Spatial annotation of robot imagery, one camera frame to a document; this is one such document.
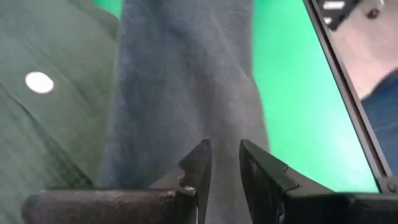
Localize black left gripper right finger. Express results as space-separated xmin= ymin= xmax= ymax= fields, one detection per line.
xmin=239 ymin=139 xmax=398 ymax=224

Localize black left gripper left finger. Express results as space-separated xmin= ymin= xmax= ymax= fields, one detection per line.
xmin=21 ymin=139 xmax=213 ymax=224

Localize dark green garment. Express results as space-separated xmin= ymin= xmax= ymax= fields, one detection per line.
xmin=0 ymin=0 xmax=121 ymax=224

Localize dark blue denim jeans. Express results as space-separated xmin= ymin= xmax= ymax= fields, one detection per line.
xmin=99 ymin=0 xmax=271 ymax=224

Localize green table mat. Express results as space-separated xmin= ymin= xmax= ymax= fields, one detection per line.
xmin=93 ymin=0 xmax=381 ymax=194

